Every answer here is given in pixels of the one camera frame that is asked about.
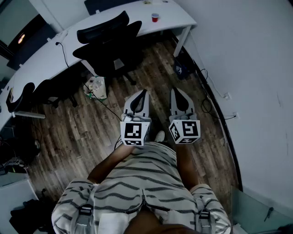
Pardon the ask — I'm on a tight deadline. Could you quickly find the person's white shoe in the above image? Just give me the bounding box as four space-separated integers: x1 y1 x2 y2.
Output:
154 130 165 143

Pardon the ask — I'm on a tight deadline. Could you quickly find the black screwdriver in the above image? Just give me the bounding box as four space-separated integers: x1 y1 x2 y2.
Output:
264 207 274 222

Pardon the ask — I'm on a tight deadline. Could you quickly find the white desk leg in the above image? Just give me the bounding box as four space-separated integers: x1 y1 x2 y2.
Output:
173 26 192 57

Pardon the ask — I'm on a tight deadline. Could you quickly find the black bag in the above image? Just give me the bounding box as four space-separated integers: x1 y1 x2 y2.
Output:
9 198 55 234

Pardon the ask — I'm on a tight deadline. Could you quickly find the person's right forearm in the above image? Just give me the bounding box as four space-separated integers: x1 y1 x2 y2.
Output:
175 143 200 190

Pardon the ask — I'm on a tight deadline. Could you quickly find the grey harness strap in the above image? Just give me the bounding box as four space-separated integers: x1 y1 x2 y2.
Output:
71 185 97 234
194 198 211 234

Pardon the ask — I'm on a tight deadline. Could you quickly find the person's left forearm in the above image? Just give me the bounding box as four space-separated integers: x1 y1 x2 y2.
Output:
87 144 136 185

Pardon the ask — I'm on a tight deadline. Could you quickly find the black office chair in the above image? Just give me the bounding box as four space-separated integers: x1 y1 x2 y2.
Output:
72 10 143 86
5 79 78 113

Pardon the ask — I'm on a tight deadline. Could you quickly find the striped white shirt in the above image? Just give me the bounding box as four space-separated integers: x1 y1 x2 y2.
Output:
51 141 232 234

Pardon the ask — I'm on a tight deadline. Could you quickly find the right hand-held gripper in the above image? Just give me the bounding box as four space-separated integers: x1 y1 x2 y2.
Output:
168 87 201 144

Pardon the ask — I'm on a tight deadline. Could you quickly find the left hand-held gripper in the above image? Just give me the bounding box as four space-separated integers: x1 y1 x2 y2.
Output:
119 89 152 147

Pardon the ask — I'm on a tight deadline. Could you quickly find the black floor cable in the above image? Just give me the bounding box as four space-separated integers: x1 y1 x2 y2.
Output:
196 68 236 121

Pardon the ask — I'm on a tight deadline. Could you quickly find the dark blue bag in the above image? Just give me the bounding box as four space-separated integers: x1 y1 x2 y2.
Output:
173 53 195 80

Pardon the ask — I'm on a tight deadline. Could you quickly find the glass panel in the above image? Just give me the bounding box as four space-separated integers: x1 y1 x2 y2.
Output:
231 186 293 234

